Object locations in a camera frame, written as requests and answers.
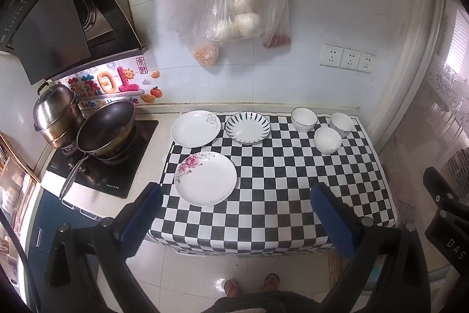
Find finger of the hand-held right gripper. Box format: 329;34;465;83
423;167;469;214

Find large clear plastic bag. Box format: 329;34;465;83
168;0;265;67

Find steel steamer pot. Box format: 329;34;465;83
33;82;85;149

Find white bowl with dark rim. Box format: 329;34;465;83
291;107;319;133

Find black cable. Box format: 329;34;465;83
0;205;42;313

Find person's dark clothing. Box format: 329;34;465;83
212;292;316;313

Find patterned glass door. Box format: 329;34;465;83
377;7;469;262

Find plain white bowl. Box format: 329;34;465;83
314;127;342;155

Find wooden framed cabinet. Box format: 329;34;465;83
0;131;42;233

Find small clear plastic bag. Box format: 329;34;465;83
261;0;292;49

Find white wall socket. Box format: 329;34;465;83
320;44;344;69
339;48;362;71
357;52;376;75

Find person's left sandalled foot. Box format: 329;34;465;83
223;278;241;297

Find dark wok with steel handle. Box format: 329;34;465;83
60;99;138;201

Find black gas stove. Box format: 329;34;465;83
46;120;159;199

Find black range hood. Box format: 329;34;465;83
0;0;148;85

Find black and white checkered cloth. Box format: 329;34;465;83
148;112;398;257

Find white bowl with coloured flowers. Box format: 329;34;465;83
330;113;356;138

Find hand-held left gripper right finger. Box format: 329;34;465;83
311;183;432;313

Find white plate with blue stripes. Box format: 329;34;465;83
225;111;272;145

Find colourful wall stickers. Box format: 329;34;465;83
58;56;164;109

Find white plate with grey flower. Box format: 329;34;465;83
170;110;222;147

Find blue cabinet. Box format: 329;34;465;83
26;187;101;301

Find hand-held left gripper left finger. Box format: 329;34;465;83
37;182;164;313

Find white plate with pink flower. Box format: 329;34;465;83
174;151;239;207

